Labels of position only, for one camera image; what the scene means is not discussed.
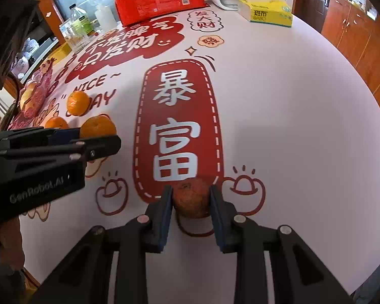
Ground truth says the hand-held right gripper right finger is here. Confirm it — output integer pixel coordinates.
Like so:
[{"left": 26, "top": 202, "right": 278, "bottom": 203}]
[{"left": 209, "top": 185, "right": 355, "bottom": 304}]

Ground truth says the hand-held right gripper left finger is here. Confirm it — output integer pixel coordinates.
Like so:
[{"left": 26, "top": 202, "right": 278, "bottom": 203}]
[{"left": 32, "top": 185, "right": 174, "bottom": 304}]

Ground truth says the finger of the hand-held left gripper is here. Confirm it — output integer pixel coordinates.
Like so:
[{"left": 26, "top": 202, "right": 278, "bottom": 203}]
[
  {"left": 0, "top": 127, "right": 83, "bottom": 148},
  {"left": 0, "top": 134, "right": 122, "bottom": 165}
]

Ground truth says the orange tangerine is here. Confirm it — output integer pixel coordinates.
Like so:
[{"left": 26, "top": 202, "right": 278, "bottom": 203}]
[
  {"left": 44, "top": 117, "right": 69, "bottom": 130},
  {"left": 66, "top": 90, "right": 91, "bottom": 116},
  {"left": 79, "top": 115, "right": 118, "bottom": 139}
]

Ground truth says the wrinkled red pomegranate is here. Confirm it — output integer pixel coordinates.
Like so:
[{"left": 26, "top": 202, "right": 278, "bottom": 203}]
[{"left": 173, "top": 177, "right": 211, "bottom": 218}]

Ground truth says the pink plastic bowl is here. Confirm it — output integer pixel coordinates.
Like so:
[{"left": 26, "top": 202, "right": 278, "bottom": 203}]
[{"left": 8, "top": 55, "right": 61, "bottom": 130}]

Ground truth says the pink plastic bag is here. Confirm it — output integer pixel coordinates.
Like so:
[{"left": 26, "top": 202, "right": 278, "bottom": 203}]
[{"left": 14, "top": 38, "right": 40, "bottom": 73}]

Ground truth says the clear glass tumbler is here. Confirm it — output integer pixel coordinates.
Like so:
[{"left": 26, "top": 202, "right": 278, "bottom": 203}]
[{"left": 60, "top": 22, "right": 89, "bottom": 53}]

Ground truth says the clear bottle green label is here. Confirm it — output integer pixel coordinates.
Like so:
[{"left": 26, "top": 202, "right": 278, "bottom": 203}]
[{"left": 68, "top": 3, "right": 96, "bottom": 35}]

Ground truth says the printed cartoon tablecloth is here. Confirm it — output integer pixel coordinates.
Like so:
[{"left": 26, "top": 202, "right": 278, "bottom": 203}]
[{"left": 19, "top": 0, "right": 380, "bottom": 295}]

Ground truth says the white plastic squeeze bottle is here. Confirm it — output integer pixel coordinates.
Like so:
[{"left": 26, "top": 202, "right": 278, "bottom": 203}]
[{"left": 94, "top": 6, "right": 118, "bottom": 34}]

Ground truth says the yellow tissue box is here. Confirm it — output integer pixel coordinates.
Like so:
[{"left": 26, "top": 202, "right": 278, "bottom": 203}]
[{"left": 238, "top": 0, "right": 293, "bottom": 28}]

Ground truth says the wooden sideboard cabinet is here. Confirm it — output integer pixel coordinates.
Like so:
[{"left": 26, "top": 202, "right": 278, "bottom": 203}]
[{"left": 321, "top": 0, "right": 380, "bottom": 124}]

